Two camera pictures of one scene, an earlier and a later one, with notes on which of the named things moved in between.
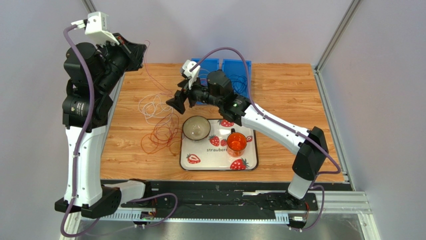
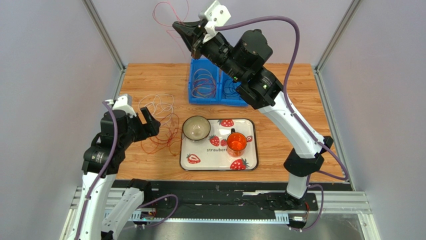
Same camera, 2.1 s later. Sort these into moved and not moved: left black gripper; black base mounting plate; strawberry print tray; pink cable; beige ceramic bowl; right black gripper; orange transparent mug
Moved: right black gripper; pink cable; left black gripper
Not moved: strawberry print tray; orange transparent mug; black base mounting plate; beige ceramic bowl
